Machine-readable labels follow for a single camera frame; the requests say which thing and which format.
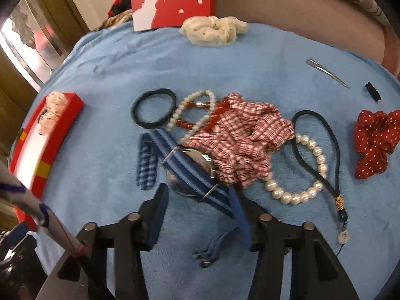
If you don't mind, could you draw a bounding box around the red bead bracelet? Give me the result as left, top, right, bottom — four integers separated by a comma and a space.
176, 98, 232, 130

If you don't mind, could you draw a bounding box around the small black hair clip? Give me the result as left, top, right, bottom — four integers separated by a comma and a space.
364, 82, 382, 102

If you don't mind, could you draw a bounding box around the blue striped strap watch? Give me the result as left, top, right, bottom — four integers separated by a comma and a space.
136, 129, 246, 268

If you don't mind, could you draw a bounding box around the red cardboard tray box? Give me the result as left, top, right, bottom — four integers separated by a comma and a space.
8, 91, 86, 232

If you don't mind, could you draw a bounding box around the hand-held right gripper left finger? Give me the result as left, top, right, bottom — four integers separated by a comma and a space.
58, 183, 169, 300

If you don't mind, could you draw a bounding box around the white pearl bracelet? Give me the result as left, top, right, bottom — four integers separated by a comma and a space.
264, 134, 328, 206

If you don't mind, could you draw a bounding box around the white printed cable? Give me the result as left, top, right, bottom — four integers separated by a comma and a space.
0, 159, 86, 257

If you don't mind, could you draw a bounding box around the silver hair clip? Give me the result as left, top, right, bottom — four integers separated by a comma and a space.
306, 58, 349, 89

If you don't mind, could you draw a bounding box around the blue towel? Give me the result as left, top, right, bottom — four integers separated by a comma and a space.
31, 22, 400, 300

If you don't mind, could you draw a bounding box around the red polka dot scrunchie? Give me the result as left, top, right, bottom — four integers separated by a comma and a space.
354, 109, 400, 180

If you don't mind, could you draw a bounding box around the red plaid scrunchie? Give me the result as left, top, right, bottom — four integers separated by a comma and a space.
184, 93, 296, 190

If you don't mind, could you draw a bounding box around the mauve upholstered sofa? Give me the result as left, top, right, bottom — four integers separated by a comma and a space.
215, 0, 396, 71

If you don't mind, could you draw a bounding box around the stained glass door panel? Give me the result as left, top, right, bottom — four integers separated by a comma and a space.
0, 0, 79, 85

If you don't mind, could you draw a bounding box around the floral patterned blanket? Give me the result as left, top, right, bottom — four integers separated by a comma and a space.
99, 9, 134, 32

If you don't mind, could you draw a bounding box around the black cord with charm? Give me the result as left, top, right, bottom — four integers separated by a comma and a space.
291, 110, 351, 254

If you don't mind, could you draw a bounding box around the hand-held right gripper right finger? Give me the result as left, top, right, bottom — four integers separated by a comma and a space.
229, 186, 360, 300

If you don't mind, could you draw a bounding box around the pile of red black clothes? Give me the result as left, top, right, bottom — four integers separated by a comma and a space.
108, 0, 133, 18

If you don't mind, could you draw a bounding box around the red box lid cat print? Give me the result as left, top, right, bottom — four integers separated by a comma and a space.
129, 0, 216, 32

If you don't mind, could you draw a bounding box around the smooth black hair tie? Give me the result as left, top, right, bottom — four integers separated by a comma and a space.
131, 88, 177, 129

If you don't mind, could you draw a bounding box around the white black-dotted scrunchie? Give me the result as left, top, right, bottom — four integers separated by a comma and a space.
37, 91, 70, 136

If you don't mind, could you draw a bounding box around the white green bead bracelet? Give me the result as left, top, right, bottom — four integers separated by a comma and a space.
166, 90, 217, 144

